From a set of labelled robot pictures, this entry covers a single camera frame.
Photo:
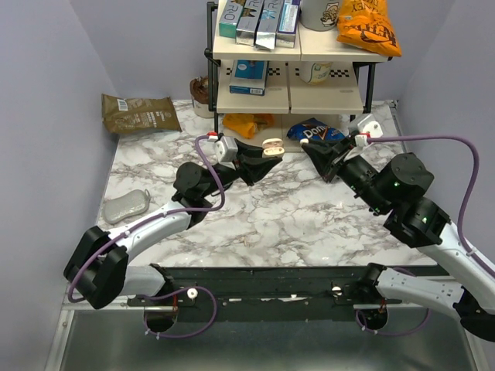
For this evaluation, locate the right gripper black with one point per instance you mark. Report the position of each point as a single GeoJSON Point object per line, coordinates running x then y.
{"type": "Point", "coordinates": [326, 155]}

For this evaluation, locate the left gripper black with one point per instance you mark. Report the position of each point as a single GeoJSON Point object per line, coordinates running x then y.
{"type": "Point", "coordinates": [250, 165]}

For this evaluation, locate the beige earbud charging case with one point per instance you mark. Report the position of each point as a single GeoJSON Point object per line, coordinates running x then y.
{"type": "Point", "coordinates": [273, 147]}

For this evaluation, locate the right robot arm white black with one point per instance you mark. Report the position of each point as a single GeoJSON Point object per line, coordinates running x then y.
{"type": "Point", "coordinates": [398, 192]}

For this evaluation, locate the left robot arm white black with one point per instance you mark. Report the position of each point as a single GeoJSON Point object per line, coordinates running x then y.
{"type": "Point", "coordinates": [154, 224]}

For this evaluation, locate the blue Doritos chip bag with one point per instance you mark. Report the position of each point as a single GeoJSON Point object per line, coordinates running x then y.
{"type": "Point", "coordinates": [313, 130]}

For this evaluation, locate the small orange snack bag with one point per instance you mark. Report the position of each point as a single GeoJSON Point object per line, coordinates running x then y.
{"type": "Point", "coordinates": [248, 125]}

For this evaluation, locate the white green cup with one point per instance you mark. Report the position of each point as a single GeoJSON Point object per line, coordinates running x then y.
{"type": "Point", "coordinates": [314, 72]}

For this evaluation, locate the blue box middle shelf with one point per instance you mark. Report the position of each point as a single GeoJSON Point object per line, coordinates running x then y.
{"type": "Point", "coordinates": [248, 77]}

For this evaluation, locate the white cup brown contents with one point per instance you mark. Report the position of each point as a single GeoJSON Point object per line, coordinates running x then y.
{"type": "Point", "coordinates": [199, 93]}

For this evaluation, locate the blue white toothpaste box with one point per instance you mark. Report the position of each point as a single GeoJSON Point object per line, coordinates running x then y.
{"type": "Point", "coordinates": [287, 26]}

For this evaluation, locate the silver toothpaste box left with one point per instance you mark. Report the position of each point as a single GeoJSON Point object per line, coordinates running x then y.
{"type": "Point", "coordinates": [248, 22]}

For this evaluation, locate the orange chip bag top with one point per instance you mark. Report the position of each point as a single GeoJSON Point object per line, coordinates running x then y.
{"type": "Point", "coordinates": [365, 24]}

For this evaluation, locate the brown coffee bag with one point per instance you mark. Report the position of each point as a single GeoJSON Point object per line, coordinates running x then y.
{"type": "Point", "coordinates": [130, 115]}

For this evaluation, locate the white mug with cartoon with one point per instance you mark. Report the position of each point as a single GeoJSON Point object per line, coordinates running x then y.
{"type": "Point", "coordinates": [319, 15]}

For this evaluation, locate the teal toothpaste box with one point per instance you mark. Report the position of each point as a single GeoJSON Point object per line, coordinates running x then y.
{"type": "Point", "coordinates": [230, 18]}

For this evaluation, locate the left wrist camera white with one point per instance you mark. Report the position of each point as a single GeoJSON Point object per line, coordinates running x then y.
{"type": "Point", "coordinates": [226, 149]}

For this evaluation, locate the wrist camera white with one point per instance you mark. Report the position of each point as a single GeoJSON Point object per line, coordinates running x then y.
{"type": "Point", "coordinates": [226, 149]}
{"type": "Point", "coordinates": [363, 128]}

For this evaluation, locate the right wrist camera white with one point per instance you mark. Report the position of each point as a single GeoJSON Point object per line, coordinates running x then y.
{"type": "Point", "coordinates": [363, 128]}

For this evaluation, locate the beige shelf rack black frame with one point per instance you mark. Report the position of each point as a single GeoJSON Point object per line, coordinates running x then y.
{"type": "Point", "coordinates": [347, 91]}

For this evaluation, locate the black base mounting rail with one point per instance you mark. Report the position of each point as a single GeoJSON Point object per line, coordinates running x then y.
{"type": "Point", "coordinates": [201, 295]}

